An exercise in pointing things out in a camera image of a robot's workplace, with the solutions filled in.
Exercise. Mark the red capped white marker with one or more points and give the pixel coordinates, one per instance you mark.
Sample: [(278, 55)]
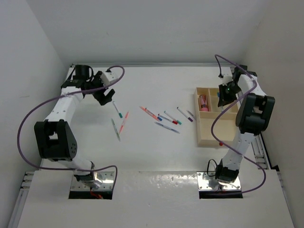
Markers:
[(171, 117)]

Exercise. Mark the pink eraser roll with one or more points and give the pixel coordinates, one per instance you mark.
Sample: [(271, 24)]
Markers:
[(203, 103)]

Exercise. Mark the purple capped white marker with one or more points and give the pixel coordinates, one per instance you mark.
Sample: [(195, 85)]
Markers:
[(185, 115)]

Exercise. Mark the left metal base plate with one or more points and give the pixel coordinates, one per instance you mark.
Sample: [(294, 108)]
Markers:
[(98, 181)]

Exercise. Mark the clear blue ballpoint pen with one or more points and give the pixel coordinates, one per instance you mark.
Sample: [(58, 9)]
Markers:
[(166, 127)]

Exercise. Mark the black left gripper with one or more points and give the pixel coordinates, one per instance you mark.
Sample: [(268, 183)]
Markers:
[(102, 99)]

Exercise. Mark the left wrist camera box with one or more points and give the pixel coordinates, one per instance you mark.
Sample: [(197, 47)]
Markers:
[(108, 77)]

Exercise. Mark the orange highlighter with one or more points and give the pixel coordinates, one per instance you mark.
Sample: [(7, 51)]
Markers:
[(123, 123)]

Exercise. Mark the light blue capped marker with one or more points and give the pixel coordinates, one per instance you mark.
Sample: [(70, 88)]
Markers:
[(221, 107)]

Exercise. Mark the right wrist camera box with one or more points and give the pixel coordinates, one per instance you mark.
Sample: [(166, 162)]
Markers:
[(226, 78)]

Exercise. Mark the aluminium rail back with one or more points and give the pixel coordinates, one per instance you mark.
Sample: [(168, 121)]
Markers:
[(149, 64)]

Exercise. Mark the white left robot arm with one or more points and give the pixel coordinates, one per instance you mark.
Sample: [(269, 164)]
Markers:
[(54, 137)]

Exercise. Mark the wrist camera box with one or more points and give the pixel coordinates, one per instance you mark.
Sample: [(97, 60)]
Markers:
[(226, 78), (108, 77)]

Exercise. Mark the metal base plate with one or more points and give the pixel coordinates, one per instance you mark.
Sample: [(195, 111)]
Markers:
[(98, 181), (207, 182)]

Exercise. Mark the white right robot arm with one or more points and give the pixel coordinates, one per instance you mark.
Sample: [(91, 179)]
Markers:
[(229, 166)]

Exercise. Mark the clear green pen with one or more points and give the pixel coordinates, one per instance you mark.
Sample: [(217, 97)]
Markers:
[(115, 130)]

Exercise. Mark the orange highlighter pen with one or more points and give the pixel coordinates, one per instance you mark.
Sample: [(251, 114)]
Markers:
[(151, 114)]

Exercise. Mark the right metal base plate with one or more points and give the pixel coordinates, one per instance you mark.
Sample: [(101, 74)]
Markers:
[(207, 182)]

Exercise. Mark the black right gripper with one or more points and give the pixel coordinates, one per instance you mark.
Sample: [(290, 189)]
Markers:
[(224, 98)]

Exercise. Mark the beige compartment tray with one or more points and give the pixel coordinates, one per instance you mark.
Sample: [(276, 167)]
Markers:
[(225, 128)]

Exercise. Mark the aluminium rail left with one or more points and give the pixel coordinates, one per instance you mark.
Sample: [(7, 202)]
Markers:
[(21, 199)]

